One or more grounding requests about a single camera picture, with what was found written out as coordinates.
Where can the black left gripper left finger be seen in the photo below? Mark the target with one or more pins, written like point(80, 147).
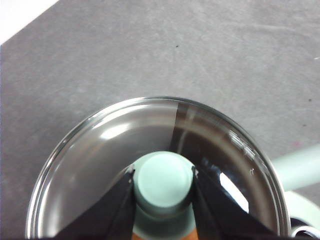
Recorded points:
point(110, 215)

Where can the silver control knob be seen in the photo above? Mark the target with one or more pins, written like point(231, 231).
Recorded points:
point(303, 231)

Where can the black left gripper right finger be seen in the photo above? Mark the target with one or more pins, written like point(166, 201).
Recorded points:
point(220, 220)

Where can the mint green breakfast machine base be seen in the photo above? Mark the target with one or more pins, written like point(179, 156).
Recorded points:
point(305, 207)

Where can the glass lid with green knob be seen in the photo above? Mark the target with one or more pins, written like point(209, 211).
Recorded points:
point(162, 175)

